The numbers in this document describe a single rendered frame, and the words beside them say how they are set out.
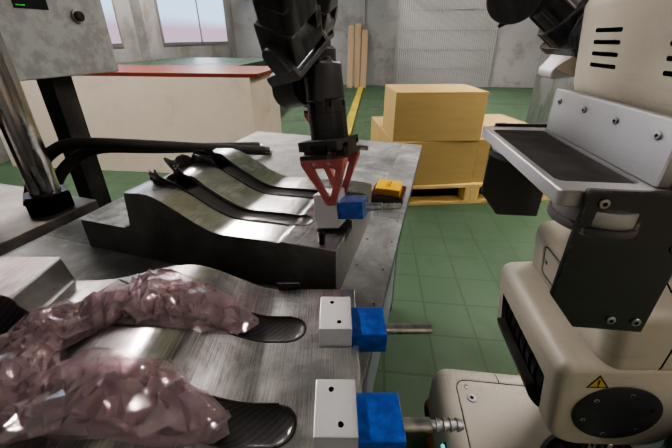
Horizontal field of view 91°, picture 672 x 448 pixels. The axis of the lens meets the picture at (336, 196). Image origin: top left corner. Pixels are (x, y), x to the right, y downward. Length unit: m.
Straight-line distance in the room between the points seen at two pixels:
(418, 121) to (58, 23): 1.93
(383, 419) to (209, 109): 2.97
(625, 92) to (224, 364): 0.53
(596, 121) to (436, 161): 2.10
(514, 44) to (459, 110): 7.74
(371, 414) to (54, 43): 1.13
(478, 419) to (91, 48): 1.47
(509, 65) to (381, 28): 3.42
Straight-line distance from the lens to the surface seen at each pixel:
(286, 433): 0.36
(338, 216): 0.51
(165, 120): 3.39
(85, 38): 1.26
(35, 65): 1.17
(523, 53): 10.27
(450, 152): 2.57
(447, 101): 2.46
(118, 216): 0.75
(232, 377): 0.39
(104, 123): 3.76
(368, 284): 0.57
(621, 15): 0.54
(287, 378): 0.39
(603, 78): 0.55
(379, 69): 9.60
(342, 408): 0.33
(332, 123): 0.48
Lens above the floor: 1.16
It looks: 25 degrees down
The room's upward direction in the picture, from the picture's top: straight up
